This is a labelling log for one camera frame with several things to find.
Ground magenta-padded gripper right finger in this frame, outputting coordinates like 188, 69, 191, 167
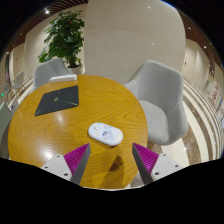
131, 142, 184, 186

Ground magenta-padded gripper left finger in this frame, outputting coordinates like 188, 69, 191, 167
41, 142, 92, 186

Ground white printed computer mouse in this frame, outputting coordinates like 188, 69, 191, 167
87, 121, 124, 147

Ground black mouse pad green lines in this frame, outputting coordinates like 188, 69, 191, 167
34, 85, 80, 117

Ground light grey armchair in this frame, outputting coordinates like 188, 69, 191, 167
123, 59, 190, 150
33, 58, 71, 92

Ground grey-green chair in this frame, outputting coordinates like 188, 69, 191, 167
0, 101, 14, 160

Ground white power strip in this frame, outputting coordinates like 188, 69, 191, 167
48, 73, 78, 84

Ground white plant pot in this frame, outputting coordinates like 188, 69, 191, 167
68, 64, 84, 76

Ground group of distant chairs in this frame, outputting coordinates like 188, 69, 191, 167
2, 70, 26, 101

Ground green leafy potted plant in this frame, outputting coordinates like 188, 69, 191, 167
38, 10, 86, 69

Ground red and white wall poster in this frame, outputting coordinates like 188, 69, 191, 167
209, 83, 222, 106

